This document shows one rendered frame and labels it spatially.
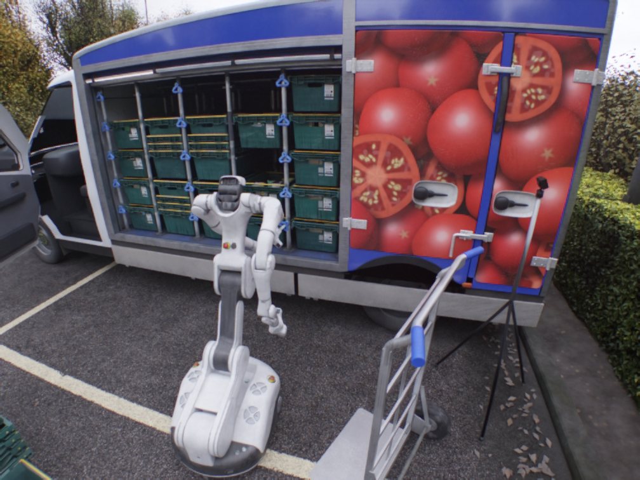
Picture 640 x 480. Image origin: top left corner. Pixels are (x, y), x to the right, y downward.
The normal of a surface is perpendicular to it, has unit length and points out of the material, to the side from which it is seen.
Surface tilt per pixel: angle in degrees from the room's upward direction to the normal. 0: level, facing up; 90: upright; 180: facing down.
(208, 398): 14
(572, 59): 90
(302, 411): 0
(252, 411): 38
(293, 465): 0
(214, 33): 90
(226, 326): 66
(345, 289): 90
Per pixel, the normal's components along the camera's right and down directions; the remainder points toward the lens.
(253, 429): -0.12, -0.48
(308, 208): -0.27, 0.50
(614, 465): -0.14, -0.92
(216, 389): -0.04, -0.79
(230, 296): -0.16, -0.03
